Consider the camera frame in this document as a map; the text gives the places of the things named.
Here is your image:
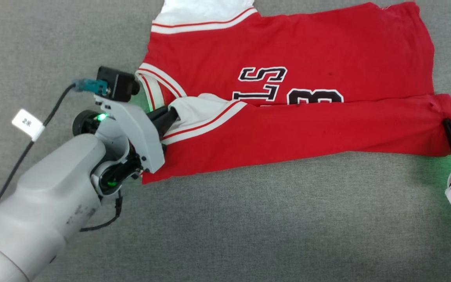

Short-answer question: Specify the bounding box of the red basketball jersey white trim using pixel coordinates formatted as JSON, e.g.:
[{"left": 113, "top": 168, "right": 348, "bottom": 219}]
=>
[{"left": 135, "top": 0, "right": 451, "bottom": 184}]

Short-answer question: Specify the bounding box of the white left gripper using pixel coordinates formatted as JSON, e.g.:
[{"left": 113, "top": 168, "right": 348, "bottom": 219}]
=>
[{"left": 124, "top": 107, "right": 180, "bottom": 179}]

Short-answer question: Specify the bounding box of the white cable tag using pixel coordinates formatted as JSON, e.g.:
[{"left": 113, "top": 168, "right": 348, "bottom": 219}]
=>
[{"left": 11, "top": 108, "right": 45, "bottom": 141}]

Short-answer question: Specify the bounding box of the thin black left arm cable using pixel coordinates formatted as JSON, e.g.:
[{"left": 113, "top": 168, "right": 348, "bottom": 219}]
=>
[{"left": 80, "top": 190, "right": 123, "bottom": 232}]

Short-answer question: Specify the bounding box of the black cable with teal connector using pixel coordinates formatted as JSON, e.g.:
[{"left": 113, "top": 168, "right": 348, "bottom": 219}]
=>
[{"left": 0, "top": 78, "right": 108, "bottom": 228}]

